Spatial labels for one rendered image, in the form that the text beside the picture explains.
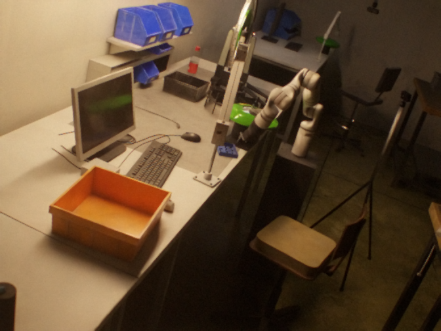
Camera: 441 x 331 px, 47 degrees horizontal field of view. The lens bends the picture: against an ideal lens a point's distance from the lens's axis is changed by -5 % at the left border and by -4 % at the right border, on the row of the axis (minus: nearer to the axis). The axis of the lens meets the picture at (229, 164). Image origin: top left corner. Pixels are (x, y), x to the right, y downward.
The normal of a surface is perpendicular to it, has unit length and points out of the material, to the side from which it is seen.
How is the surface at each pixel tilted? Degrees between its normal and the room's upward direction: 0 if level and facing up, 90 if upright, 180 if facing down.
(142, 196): 86
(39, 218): 0
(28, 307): 0
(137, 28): 92
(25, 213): 0
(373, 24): 90
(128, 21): 92
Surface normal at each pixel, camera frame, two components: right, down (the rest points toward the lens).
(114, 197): -0.17, 0.30
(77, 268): 0.26, -0.88
